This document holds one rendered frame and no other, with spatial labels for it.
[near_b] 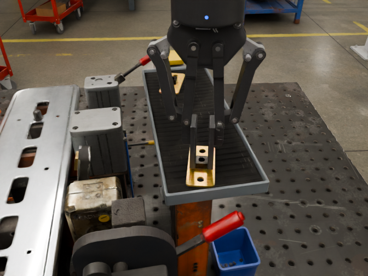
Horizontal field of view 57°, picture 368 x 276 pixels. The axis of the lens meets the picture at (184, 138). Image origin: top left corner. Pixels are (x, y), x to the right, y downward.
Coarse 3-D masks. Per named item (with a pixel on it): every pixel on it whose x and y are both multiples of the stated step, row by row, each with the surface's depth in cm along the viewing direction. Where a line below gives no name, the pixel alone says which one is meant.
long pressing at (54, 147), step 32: (32, 96) 95; (64, 96) 95; (0, 128) 83; (64, 128) 83; (0, 160) 73; (64, 160) 72; (0, 192) 65; (32, 192) 65; (64, 192) 65; (32, 224) 59; (0, 256) 54; (32, 256) 54
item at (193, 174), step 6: (198, 150) 50; (204, 150) 50; (198, 156) 47; (204, 156) 47; (198, 162) 46; (204, 162) 46; (198, 168) 47; (204, 168) 47; (192, 174) 46; (198, 174) 46; (204, 174) 46; (210, 174) 46; (186, 180) 45; (192, 180) 45; (204, 180) 45; (210, 180) 45; (192, 186) 44; (198, 186) 44; (204, 186) 44; (210, 186) 44
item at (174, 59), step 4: (172, 52) 80; (168, 56) 78; (172, 56) 78; (176, 56) 78; (172, 60) 76; (176, 60) 76; (180, 60) 77; (172, 64) 77; (176, 64) 77; (180, 64) 77
